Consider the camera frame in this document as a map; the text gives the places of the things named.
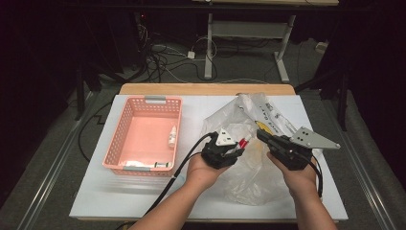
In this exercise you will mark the person's left hand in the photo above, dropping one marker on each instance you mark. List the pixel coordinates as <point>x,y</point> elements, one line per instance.
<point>204,174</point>

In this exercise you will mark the white box on floor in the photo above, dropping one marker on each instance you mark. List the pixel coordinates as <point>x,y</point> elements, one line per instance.
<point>321,47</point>

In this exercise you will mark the black stand leg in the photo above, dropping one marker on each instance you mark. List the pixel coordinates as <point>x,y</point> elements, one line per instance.
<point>79,96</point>
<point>342,102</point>

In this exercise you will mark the white metal desk frame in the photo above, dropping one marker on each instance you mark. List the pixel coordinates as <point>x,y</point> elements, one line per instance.
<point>247,29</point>

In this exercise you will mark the person's right hand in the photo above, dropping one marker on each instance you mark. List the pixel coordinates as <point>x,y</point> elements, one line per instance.
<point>300,179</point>

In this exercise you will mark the white board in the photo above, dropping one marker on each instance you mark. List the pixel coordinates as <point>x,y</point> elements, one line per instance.
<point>95,198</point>

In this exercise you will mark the clear plastic bag smiley print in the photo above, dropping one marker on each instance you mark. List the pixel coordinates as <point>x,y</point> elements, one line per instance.
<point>255,179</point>

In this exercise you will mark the pink plastic basket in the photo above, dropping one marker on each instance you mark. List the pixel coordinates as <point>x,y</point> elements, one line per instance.
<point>143,137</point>

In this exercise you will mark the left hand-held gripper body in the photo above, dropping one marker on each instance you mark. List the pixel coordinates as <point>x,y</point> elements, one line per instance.
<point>217,153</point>

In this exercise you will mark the white power adapter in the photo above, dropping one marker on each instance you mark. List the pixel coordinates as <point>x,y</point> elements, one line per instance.
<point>191,54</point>

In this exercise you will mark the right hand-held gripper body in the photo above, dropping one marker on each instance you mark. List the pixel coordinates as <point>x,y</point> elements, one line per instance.
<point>293,153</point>

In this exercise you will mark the metal floor rail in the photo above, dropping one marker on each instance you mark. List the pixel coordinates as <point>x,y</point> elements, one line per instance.
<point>54,166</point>
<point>364,179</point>

